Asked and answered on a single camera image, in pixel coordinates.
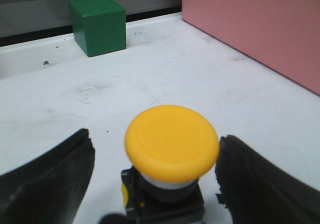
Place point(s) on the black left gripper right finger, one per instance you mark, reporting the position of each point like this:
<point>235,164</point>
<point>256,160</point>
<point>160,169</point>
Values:
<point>255,191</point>

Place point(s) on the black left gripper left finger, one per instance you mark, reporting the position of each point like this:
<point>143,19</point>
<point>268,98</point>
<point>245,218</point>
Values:
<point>50,188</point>

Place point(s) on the yellow mushroom push button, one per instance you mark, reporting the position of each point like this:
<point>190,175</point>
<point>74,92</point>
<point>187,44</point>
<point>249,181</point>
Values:
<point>170,148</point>

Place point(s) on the pink plastic bin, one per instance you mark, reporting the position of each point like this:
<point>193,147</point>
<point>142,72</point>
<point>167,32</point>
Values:
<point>282,34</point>

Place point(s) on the green cube block centre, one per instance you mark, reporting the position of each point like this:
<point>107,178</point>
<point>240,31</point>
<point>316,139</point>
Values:
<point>99,26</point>

